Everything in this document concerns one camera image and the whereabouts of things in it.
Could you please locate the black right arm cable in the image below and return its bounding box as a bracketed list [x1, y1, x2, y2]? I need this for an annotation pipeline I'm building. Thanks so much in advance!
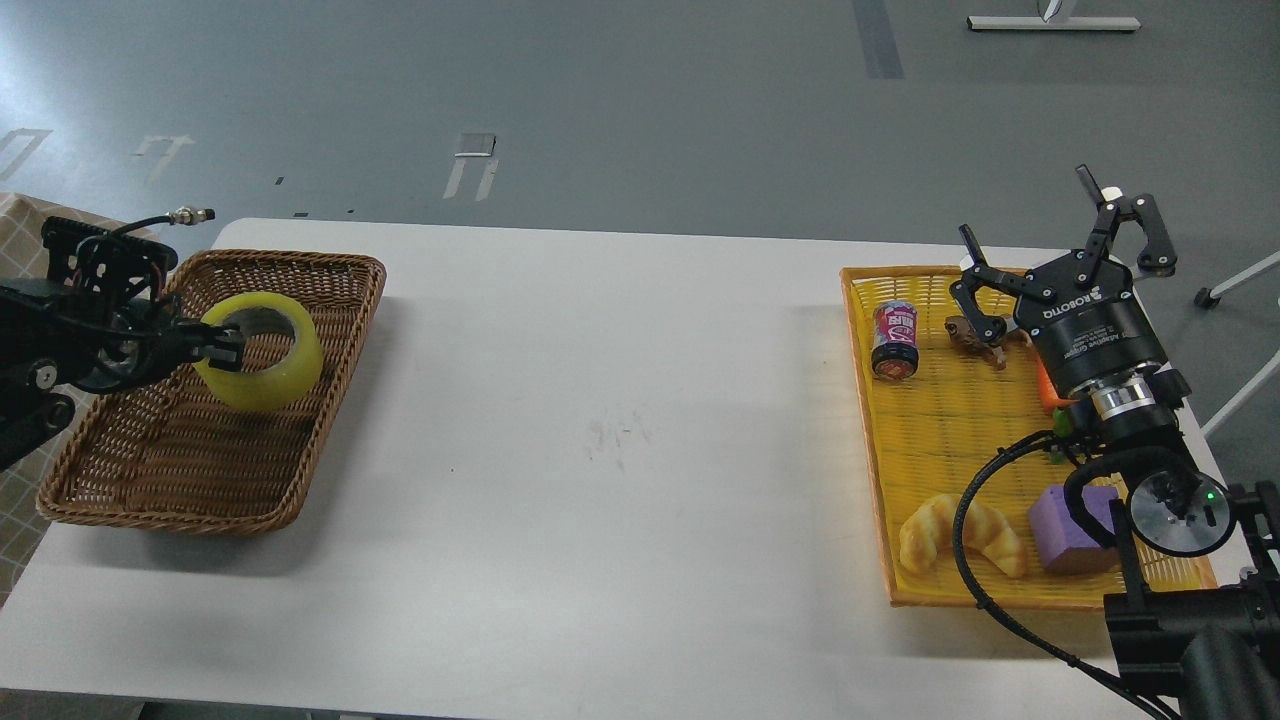
[950, 432, 1181, 720]

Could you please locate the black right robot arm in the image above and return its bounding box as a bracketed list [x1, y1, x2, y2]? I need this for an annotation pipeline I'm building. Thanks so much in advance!
[951, 165, 1279, 719]

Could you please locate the brown wicker basket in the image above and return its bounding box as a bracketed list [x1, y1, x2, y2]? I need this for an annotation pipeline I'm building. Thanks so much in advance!
[35, 249, 387, 536]

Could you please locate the orange toy carrot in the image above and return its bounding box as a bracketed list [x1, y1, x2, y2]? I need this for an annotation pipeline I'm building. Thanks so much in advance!
[1036, 357, 1076, 464]

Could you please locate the small pink drink can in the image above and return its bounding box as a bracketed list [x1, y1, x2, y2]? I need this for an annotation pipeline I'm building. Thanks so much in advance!
[870, 300, 920, 380]

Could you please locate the brown toy animal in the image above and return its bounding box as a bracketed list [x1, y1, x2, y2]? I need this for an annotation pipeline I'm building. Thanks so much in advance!
[943, 315, 1032, 372]

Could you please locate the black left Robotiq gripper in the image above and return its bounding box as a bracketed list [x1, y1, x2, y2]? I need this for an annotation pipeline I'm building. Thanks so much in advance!
[70, 310, 246, 393]

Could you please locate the toy croissant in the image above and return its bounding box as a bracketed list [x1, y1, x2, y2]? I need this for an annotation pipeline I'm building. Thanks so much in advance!
[899, 495, 1029, 579]

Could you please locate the beige checkered cloth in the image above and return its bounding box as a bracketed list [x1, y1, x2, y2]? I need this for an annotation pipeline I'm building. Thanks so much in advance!
[1, 191, 124, 603]

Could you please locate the purple foam block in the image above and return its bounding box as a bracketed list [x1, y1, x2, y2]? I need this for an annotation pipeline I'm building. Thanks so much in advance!
[1027, 484, 1120, 577]

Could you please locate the yellow tape roll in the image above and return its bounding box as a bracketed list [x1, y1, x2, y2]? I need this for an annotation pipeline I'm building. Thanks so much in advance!
[195, 291, 324, 413]

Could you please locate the yellow plastic basket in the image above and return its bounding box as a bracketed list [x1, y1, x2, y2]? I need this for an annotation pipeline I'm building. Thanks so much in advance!
[838, 265, 1219, 609]

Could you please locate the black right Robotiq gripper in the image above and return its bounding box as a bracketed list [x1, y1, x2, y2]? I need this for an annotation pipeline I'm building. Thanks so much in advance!
[948, 165, 1180, 404]

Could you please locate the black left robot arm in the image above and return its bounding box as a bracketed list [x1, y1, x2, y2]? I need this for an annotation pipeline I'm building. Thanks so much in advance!
[1, 206, 246, 468]

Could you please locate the white stand base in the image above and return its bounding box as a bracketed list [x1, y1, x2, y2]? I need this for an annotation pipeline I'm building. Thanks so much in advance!
[966, 1, 1142, 35]

